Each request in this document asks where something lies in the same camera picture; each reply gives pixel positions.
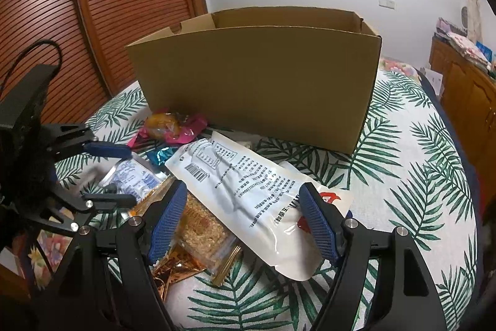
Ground blue box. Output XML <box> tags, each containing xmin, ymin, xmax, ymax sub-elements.
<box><xmin>476</xmin><ymin>41</ymin><xmax>494</xmax><ymax>62</ymax></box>

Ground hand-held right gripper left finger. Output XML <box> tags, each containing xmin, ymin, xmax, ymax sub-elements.
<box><xmin>50</xmin><ymin>180</ymin><xmax>188</xmax><ymax>331</ymax></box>

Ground wooden louvered wardrobe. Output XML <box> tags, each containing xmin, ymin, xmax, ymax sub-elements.
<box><xmin>0</xmin><ymin>0</ymin><xmax>210</xmax><ymax>126</ymax></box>

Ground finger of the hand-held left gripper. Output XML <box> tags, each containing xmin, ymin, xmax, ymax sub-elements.
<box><xmin>29</xmin><ymin>181</ymin><xmax>136</xmax><ymax>239</ymax></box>
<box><xmin>42</xmin><ymin>123</ymin><xmax>132</xmax><ymax>162</ymax></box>

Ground stack of folded cloths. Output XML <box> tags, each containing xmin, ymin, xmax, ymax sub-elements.
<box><xmin>434</xmin><ymin>17</ymin><xmax>493</xmax><ymax>72</ymax></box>

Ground floral cloth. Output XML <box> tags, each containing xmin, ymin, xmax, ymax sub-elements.
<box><xmin>11</xmin><ymin>228</ymin><xmax>59</xmax><ymax>277</ymax></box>

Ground gold foil packet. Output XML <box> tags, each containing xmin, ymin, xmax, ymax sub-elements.
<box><xmin>151</xmin><ymin>242</ymin><xmax>206</xmax><ymax>304</ymax></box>

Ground leaf print bedsheet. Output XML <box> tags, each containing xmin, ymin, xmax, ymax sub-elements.
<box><xmin>39</xmin><ymin>57</ymin><xmax>481</xmax><ymax>331</ymax></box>

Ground black cable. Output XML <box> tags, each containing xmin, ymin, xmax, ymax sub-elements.
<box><xmin>0</xmin><ymin>39</ymin><xmax>63</xmax><ymax>91</ymax></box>

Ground clear zip snack packet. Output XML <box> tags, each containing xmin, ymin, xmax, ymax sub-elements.
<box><xmin>99</xmin><ymin>158</ymin><xmax>165</xmax><ymax>208</ymax></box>

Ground wooden cabinet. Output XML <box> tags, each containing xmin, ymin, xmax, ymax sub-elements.
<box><xmin>428</xmin><ymin>38</ymin><xmax>496</xmax><ymax>177</ymax></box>

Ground brown cardboard box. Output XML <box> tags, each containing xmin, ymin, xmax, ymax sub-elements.
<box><xmin>125</xmin><ymin>6</ymin><xmax>382</xmax><ymax>156</ymax></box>

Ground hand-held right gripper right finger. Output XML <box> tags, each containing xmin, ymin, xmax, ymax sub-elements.
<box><xmin>298</xmin><ymin>182</ymin><xmax>450</xmax><ymax>331</ymax></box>

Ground beige hanging strip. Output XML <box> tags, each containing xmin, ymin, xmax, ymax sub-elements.
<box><xmin>457</xmin><ymin>0</ymin><xmax>481</xmax><ymax>45</ymax></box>

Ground pink wrapped bun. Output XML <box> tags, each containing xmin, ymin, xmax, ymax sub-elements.
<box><xmin>128</xmin><ymin>108</ymin><xmax>208</xmax><ymax>149</ymax></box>

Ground blue foil candy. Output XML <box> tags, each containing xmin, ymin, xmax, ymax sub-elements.
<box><xmin>149</xmin><ymin>145</ymin><xmax>183</xmax><ymax>167</ymax></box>

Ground large white snack packet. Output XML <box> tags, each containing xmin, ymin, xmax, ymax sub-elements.
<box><xmin>165</xmin><ymin>131</ymin><xmax>354</xmax><ymax>281</ymax></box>

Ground clear packet of grain bars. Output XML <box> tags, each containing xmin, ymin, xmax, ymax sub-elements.
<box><xmin>128</xmin><ymin>176</ymin><xmax>243</xmax><ymax>285</ymax></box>

